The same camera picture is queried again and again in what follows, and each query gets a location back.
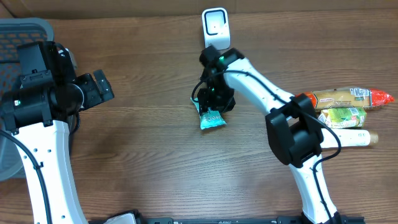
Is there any teal wet wipes packet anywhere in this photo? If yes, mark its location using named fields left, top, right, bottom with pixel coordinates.
left=199, top=110, right=226, bottom=130

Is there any green snack packet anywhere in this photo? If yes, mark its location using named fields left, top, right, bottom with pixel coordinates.
left=318, top=108, right=367, bottom=129

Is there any white cream tube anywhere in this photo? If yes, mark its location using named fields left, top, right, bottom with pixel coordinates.
left=320, top=128, right=379, bottom=149

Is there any orange spaghetti packet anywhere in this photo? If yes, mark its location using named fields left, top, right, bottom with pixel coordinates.
left=304, top=86, right=395, bottom=111

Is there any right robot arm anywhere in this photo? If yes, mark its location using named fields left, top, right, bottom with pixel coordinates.
left=192, top=45, right=342, bottom=223

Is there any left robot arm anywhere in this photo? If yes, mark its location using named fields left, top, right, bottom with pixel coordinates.
left=1, top=41, right=114, bottom=223

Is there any white barcode scanner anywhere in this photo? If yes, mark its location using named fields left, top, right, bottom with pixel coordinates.
left=201, top=7, right=231, bottom=50

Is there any grey plastic basket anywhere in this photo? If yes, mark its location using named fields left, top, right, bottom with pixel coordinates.
left=1, top=18, right=54, bottom=181

